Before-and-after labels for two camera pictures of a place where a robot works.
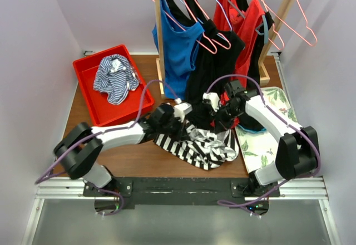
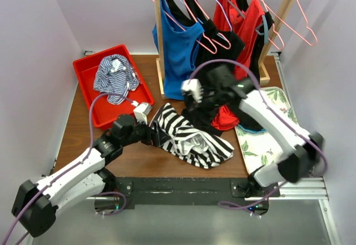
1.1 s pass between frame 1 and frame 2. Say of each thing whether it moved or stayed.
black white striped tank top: moved
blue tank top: stayed
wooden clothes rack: stayed
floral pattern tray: stayed
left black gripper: moved
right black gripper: moved
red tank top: stayed
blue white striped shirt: stayed
